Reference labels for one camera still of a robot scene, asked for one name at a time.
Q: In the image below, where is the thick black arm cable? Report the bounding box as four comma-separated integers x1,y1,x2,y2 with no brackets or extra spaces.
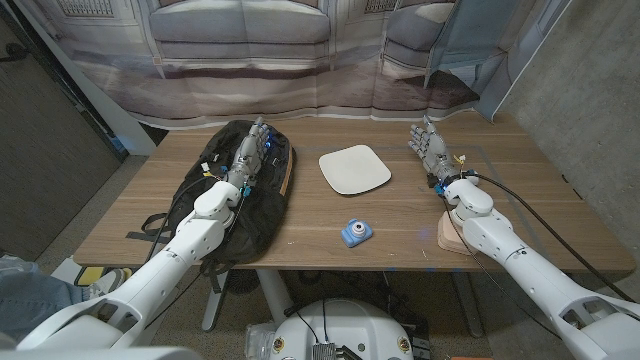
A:
462,172,637,305
144,174,224,264

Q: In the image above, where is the black backpack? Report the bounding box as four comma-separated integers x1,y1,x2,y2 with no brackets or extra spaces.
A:
125,118,297,295

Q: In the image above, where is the grey table leg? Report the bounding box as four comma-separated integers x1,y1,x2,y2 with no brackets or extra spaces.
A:
201,272,230,333

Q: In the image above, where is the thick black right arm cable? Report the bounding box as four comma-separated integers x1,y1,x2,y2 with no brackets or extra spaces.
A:
462,172,637,305

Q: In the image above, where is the blue jeans leg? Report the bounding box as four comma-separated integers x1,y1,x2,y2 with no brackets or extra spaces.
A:
0,257,91,341

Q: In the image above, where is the blue toy camera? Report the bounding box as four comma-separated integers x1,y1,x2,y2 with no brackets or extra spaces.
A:
340,218,374,249

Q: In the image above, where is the white grey sneaker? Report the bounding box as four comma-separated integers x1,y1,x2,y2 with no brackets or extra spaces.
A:
87,268,126,299

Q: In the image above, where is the beige wooden block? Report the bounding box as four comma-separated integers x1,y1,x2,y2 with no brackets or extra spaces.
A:
437,210,474,256

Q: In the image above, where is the black round fan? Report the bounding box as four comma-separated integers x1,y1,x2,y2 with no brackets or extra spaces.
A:
224,269,261,296

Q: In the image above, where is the white table leg column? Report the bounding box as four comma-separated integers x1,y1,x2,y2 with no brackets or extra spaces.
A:
255,269,295,325

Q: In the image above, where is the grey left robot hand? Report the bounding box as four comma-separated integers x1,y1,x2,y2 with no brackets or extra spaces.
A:
225,116,275,189

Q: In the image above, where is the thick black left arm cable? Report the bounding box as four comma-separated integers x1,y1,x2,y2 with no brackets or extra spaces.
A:
144,174,224,264

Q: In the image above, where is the black door handle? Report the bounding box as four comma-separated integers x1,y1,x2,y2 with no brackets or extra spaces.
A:
0,42,30,64

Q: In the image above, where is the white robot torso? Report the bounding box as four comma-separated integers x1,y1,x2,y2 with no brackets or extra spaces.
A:
269,298,415,360

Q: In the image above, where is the printed sofa room backdrop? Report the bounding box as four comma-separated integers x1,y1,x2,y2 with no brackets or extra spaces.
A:
29,0,571,130

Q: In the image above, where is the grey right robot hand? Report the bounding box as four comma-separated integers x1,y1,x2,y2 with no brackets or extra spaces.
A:
407,115,464,184

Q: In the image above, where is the white backdrop frame pole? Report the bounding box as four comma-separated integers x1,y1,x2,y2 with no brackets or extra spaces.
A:
12,0,157,156
491,0,574,124

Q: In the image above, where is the dark table leg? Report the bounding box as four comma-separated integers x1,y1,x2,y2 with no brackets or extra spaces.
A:
451,272,485,339

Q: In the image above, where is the white square paper plate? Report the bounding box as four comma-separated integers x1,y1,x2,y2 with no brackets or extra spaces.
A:
318,144,393,196

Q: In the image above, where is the clear plastic bag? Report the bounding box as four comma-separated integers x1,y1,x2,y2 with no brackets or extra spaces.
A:
244,322,279,360

